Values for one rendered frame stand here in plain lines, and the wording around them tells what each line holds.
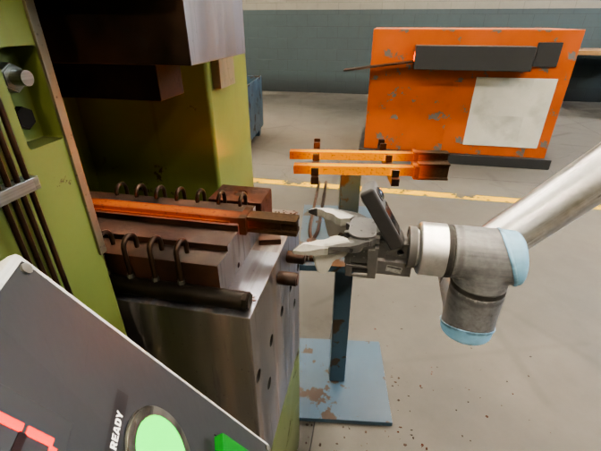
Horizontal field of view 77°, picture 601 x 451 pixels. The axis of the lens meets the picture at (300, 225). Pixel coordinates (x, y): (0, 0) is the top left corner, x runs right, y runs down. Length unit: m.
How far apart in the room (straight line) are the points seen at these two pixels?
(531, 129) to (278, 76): 5.42
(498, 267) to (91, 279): 0.60
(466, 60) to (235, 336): 3.58
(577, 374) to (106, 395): 1.96
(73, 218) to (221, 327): 0.27
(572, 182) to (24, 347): 0.77
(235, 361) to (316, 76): 7.78
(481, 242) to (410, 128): 3.57
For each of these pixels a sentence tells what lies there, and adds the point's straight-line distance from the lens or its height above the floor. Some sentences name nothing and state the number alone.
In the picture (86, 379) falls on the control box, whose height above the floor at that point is 1.14.
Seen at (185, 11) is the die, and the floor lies 1.33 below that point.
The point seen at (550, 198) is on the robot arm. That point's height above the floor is 1.04.
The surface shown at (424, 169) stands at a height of 0.97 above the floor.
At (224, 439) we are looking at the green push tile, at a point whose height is 1.04.
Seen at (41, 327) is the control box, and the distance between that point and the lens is 0.25.
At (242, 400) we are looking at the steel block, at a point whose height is 0.72.
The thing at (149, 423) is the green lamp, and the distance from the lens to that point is 0.27.
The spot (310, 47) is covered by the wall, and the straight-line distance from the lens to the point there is 8.24.
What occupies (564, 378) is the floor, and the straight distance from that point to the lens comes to 2.03.
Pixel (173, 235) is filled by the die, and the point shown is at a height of 0.99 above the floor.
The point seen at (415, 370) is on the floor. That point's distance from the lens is 1.80.
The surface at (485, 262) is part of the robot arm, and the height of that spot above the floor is 0.99.
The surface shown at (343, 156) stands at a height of 0.97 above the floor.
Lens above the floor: 1.32
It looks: 29 degrees down
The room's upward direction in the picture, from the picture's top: straight up
